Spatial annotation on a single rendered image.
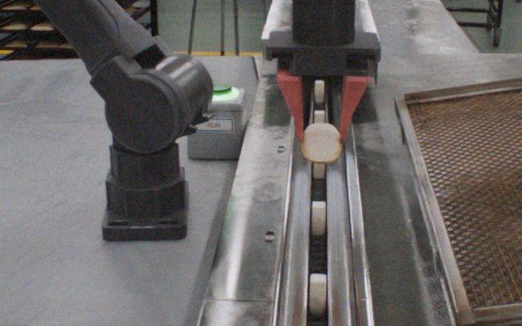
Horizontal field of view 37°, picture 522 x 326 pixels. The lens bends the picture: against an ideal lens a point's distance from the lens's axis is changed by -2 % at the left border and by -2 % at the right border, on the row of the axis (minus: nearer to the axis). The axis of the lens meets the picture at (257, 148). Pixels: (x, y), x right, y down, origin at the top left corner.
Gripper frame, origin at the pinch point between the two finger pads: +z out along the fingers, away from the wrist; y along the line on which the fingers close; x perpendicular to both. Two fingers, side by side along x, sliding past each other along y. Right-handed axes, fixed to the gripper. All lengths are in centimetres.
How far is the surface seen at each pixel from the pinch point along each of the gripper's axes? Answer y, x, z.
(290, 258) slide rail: -2.5, -9.7, 8.4
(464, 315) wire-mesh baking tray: 10.0, -24.6, 4.4
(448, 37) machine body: 27, 95, 12
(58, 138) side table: -35.4, 26.7, 11.1
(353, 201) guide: 3.3, 0.3, 7.3
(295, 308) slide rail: -1.8, -17.8, 8.4
